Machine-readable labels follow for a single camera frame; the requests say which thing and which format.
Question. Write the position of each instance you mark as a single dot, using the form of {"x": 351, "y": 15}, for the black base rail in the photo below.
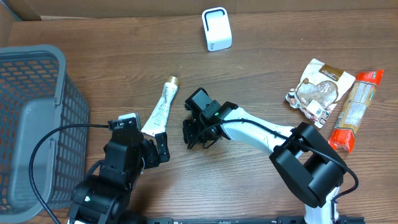
{"x": 279, "y": 220}

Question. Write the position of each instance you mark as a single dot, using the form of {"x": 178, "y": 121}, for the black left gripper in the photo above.
{"x": 150, "y": 152}

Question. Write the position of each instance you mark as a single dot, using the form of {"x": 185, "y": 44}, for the white barcode scanner stand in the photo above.
{"x": 217, "y": 29}

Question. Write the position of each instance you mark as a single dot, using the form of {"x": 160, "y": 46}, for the beige dried fruit pouch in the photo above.
{"x": 320, "y": 89}

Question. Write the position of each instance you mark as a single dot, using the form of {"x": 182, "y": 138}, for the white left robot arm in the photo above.
{"x": 104, "y": 194}

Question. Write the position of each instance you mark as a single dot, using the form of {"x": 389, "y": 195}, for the white Pantene tube gold cap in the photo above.
{"x": 157, "y": 122}

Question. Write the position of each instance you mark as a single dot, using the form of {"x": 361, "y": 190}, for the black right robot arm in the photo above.
{"x": 307, "y": 164}

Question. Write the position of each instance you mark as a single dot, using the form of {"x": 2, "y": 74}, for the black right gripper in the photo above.
{"x": 191, "y": 131}

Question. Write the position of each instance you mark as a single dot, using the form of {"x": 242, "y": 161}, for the grey plastic shopping basket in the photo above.
{"x": 44, "y": 132}

